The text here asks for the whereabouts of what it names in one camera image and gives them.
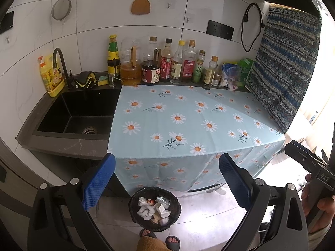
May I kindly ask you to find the person's right forearm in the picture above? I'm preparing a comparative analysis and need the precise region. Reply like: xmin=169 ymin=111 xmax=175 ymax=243
xmin=307 ymin=225 xmax=333 ymax=245

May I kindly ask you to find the white fluffy towel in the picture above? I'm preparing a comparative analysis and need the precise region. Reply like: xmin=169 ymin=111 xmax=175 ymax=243
xmin=139 ymin=204 xmax=157 ymax=220

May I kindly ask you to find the light blue daisy tablecloth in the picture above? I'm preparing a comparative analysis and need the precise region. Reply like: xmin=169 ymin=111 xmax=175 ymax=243
xmin=107 ymin=84 xmax=286 ymax=196

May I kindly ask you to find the person's right foot in slipper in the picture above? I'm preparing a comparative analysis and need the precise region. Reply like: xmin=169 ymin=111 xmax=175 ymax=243
xmin=165 ymin=236 xmax=182 ymax=250

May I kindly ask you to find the metal soap dispenser pump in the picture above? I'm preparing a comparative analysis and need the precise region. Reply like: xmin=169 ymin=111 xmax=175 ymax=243
xmin=108 ymin=73 xmax=123 ymax=88

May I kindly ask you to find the green label dark sauce bottle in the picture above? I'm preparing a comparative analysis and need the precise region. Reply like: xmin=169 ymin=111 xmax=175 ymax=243
xmin=107 ymin=35 xmax=121 ymax=79

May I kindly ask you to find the black trash bin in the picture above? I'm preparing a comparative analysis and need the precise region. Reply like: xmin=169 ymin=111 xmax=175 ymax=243
xmin=128 ymin=187 xmax=182 ymax=232

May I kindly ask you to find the blue patterned curtain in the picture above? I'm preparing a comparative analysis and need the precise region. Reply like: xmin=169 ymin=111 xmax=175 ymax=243
xmin=246 ymin=4 xmax=322 ymax=134

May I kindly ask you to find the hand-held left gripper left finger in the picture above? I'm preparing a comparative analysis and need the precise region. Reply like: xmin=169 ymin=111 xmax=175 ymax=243
xmin=27 ymin=153 xmax=116 ymax=251

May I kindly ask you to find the person's left foot in slipper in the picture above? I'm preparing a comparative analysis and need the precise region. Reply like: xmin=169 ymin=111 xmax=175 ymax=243
xmin=139 ymin=229 xmax=157 ymax=239

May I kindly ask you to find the black sink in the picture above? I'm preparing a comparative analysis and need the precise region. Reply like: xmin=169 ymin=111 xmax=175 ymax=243
xmin=37 ymin=88 xmax=122 ymax=140

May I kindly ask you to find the gold cap red label bottle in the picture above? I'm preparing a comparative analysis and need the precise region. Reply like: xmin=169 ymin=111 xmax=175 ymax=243
xmin=181 ymin=40 xmax=197 ymax=83

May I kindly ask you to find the white paper napkin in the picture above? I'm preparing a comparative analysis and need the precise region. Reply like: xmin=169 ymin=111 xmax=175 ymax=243
xmin=154 ymin=202 xmax=168 ymax=218

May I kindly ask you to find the small yellow cap oil bottle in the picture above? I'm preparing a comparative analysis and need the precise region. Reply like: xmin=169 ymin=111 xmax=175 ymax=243
xmin=203 ymin=56 xmax=219 ymax=90

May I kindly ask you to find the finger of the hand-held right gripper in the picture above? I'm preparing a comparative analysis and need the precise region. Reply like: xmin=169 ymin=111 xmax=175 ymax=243
xmin=290 ymin=140 xmax=322 ymax=159
xmin=284 ymin=142 xmax=327 ymax=173

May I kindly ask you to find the black faucet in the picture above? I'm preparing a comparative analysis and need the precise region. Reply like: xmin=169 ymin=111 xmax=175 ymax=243
xmin=52 ymin=48 xmax=77 ymax=89

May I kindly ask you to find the black wall switch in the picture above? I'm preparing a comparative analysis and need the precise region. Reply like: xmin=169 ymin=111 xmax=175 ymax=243
xmin=0 ymin=11 xmax=15 ymax=34

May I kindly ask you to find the black power outlet panel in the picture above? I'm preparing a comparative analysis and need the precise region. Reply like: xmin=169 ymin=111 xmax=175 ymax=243
xmin=206 ymin=19 xmax=234 ymax=41

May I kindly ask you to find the person's right hand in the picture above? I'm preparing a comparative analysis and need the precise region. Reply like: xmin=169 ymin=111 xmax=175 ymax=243
xmin=301 ymin=174 xmax=335 ymax=234

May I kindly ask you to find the metal mesh strainer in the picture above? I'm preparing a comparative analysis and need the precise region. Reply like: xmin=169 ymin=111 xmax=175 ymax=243
xmin=51 ymin=0 xmax=72 ymax=21

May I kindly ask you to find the cooking oil jug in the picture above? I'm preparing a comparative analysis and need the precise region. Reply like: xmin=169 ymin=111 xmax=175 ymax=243
xmin=120 ymin=38 xmax=142 ymax=86

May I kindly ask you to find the green label oil bottle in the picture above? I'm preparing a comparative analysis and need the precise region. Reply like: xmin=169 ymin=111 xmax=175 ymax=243
xmin=192 ymin=50 xmax=207 ymax=84

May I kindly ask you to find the black cap red label bottle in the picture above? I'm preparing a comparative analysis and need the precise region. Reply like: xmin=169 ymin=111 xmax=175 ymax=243
xmin=160 ymin=38 xmax=174 ymax=83

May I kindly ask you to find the dark soy sauce jug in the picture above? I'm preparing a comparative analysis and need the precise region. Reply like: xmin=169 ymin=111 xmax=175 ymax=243
xmin=141 ymin=37 xmax=161 ymax=85

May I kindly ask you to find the yellow dish soap bottle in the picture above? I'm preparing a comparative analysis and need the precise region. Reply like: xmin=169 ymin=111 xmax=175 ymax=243
xmin=38 ymin=55 xmax=65 ymax=98

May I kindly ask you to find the person's foot in slipper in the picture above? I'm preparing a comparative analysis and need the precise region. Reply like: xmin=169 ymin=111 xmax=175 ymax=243
xmin=165 ymin=236 xmax=182 ymax=250
xmin=139 ymin=229 xmax=157 ymax=239

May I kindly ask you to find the black yellow cloth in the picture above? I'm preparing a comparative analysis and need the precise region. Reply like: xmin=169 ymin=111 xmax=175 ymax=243
xmin=73 ymin=71 xmax=98 ymax=89

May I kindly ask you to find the yellow cap clear bottle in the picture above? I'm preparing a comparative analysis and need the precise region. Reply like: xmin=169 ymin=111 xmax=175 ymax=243
xmin=170 ymin=40 xmax=187 ymax=84

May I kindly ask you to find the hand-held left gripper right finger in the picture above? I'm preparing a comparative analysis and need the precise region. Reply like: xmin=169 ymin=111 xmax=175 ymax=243
xmin=218 ymin=152 xmax=308 ymax=251

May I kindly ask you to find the black power cable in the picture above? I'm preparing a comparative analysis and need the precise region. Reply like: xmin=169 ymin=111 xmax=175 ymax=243
xmin=241 ymin=3 xmax=265 ymax=53

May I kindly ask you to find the green plastic bag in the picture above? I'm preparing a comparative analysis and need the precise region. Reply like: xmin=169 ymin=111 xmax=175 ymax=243
xmin=237 ymin=58 xmax=255 ymax=88

